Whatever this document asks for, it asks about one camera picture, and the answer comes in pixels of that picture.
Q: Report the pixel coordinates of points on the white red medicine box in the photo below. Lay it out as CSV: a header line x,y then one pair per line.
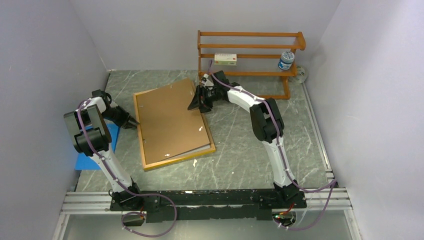
x,y
225,59

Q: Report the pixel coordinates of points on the building and sky photo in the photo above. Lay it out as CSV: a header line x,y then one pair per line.
x,y
190,153

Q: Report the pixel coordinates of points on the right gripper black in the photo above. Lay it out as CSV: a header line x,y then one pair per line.
x,y
204,106

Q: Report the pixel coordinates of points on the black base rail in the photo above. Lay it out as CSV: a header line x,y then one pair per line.
x,y
261,204

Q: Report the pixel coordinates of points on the brown frame backing board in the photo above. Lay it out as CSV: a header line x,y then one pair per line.
x,y
169,122

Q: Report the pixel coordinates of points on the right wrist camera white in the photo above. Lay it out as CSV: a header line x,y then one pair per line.
x,y
206,82

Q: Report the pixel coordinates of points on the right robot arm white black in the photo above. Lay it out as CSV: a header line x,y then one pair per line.
x,y
266,123

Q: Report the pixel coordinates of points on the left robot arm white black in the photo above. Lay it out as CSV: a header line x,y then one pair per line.
x,y
90,135

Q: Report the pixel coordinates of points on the white blue jar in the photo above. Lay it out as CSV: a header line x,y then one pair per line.
x,y
286,60

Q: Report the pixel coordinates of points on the yellow wooden picture frame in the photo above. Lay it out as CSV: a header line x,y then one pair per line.
x,y
179,159

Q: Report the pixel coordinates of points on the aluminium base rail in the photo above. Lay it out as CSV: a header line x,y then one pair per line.
x,y
98,203

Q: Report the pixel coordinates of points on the clear tape roll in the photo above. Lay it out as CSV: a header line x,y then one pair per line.
x,y
301,75

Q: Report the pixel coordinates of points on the orange wooden shelf rack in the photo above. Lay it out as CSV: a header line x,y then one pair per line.
x,y
258,55

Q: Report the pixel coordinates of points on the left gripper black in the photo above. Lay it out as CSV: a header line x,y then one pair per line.
x,y
125,119

